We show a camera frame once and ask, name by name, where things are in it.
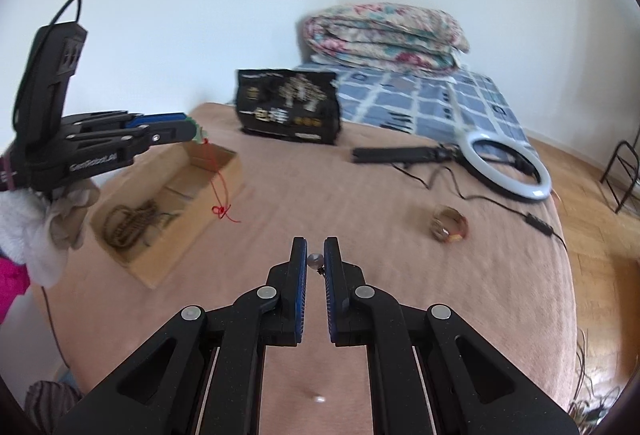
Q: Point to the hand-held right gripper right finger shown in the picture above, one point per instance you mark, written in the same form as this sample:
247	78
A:
331	280

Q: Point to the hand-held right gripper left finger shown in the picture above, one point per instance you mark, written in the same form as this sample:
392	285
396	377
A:
299	280

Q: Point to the black folded tripod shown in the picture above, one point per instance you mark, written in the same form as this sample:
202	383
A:
395	156

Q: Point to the blue patterned bedsheet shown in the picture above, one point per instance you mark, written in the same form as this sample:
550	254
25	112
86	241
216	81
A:
400	100

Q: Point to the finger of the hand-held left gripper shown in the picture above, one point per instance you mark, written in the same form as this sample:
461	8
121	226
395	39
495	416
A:
160	120
170	134

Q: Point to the black metal clothes rack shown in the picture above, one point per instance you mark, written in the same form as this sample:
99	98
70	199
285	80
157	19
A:
621	143

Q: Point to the person's left hand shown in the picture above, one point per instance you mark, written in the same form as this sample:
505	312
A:
35	235

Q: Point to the person's striped pants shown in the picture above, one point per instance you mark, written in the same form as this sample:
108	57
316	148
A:
47	405

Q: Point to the pink blanket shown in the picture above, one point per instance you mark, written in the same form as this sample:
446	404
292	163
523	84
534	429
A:
400	215

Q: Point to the cardboard box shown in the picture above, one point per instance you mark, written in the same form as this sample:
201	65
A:
190	227

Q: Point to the folded floral quilt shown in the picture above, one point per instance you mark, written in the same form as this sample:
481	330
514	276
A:
385	35

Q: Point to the black box with Chinese text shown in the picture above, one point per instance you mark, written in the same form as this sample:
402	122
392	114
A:
285	110

